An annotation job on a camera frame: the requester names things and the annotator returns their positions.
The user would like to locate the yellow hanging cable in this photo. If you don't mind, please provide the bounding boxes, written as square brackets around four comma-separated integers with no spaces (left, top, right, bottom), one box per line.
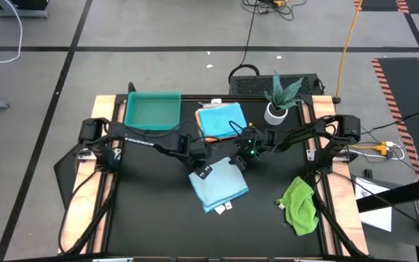
[334,0,364,106]

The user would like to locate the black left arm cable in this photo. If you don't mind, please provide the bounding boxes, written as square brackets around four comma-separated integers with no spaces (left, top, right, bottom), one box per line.
[57,169,121,255]

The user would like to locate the grey desk foot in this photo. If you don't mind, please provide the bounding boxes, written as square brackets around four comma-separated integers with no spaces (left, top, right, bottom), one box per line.
[0,0,50,20]

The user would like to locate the light blue teal-edged towel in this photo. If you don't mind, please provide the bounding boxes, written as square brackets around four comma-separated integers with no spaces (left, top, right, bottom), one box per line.
[188,156,250,215]

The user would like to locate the orange microfiber towel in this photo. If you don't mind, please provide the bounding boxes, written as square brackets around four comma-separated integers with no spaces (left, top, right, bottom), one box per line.
[194,108,228,144]

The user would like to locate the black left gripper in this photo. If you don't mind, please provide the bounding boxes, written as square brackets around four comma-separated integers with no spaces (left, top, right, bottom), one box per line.
[190,140,213,180]

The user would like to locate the black perforated computer case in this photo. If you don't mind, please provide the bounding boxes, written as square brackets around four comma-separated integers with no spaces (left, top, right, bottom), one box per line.
[229,74,323,96]

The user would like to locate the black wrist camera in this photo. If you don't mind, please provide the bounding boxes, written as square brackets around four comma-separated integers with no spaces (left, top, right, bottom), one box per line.
[177,132,196,156]
[263,130,283,153]

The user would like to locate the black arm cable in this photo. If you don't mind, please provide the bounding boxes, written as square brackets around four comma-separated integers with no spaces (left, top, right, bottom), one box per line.
[57,169,121,255]
[308,174,369,258]

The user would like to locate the wooden side board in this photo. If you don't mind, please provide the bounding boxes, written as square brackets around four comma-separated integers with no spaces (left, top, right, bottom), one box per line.
[59,95,125,255]
[311,95,370,255]

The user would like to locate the black flat panel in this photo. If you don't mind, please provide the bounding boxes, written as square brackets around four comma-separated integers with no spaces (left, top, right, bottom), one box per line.
[52,152,85,207]

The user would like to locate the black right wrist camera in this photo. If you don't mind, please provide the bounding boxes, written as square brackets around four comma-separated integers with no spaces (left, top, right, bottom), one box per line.
[263,130,283,153]

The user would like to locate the black hanging cable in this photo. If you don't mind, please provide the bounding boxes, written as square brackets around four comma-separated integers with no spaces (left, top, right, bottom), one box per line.
[227,0,262,85]

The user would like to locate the white floor cable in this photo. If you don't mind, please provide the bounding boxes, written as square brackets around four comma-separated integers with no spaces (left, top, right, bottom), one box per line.
[0,0,23,65]

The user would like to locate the tangled black cable bundle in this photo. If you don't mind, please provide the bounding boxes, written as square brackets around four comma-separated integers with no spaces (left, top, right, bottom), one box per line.
[241,0,308,22]

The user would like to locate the green plant in white pot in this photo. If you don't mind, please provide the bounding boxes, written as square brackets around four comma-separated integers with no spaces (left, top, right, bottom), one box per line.
[263,71,304,127]

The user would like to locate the bright blue microfiber towel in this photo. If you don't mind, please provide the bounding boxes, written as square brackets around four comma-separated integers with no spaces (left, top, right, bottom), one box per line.
[196,102,249,141]

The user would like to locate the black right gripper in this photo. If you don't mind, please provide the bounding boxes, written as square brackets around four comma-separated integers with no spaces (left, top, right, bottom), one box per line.
[234,130,268,171]

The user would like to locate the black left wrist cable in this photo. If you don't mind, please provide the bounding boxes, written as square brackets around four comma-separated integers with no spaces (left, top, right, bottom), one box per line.
[136,119,222,143]

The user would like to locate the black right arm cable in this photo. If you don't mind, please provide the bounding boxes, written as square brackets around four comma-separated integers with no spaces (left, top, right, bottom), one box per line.
[308,174,369,258]

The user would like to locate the green microfiber towel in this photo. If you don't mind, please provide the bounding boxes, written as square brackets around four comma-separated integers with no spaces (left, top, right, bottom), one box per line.
[275,176,319,237]

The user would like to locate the teal plastic tray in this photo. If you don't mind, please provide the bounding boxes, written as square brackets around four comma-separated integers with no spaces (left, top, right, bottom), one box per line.
[124,90,182,131]

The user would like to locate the large hazard-striped floor mat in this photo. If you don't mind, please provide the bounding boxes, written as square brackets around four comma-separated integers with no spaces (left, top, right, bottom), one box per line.
[371,57,419,180]

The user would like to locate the white paper sheet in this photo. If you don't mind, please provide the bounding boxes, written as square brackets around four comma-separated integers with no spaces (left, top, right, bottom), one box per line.
[354,175,394,233]

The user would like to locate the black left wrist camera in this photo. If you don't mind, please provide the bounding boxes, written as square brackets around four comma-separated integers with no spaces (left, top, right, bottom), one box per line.
[177,132,196,156]

